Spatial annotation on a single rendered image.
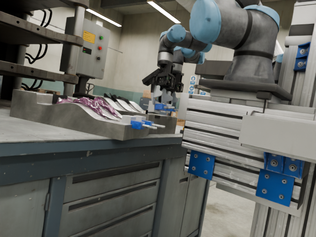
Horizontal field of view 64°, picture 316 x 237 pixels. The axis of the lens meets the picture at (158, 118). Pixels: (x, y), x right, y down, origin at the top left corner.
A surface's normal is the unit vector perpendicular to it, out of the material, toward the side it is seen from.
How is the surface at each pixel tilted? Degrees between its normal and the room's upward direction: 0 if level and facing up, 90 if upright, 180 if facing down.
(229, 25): 107
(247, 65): 72
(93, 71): 90
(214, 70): 90
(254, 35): 115
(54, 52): 90
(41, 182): 90
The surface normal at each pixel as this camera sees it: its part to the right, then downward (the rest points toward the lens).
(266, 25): 0.22, 0.02
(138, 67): -0.56, -0.05
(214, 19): 0.18, 0.34
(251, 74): -0.18, -0.29
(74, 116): -0.29, 0.00
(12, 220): 0.81, 0.16
